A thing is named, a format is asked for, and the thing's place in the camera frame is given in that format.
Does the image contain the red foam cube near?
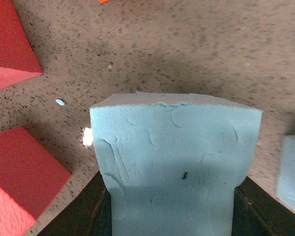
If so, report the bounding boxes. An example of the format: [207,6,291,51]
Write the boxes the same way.
[0,127,71,236]

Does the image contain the light blue foam cube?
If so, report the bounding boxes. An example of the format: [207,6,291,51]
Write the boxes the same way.
[90,92,263,236]
[276,135,295,212]

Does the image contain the red foam cube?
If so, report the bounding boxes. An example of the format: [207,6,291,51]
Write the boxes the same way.
[0,127,71,236]
[0,0,43,89]

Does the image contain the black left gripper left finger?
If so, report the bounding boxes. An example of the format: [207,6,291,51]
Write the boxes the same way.
[39,173,112,236]

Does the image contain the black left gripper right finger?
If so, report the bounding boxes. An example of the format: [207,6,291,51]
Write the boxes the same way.
[232,177,295,236]

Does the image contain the orange foam cube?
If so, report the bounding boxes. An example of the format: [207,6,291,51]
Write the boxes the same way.
[99,0,109,4]

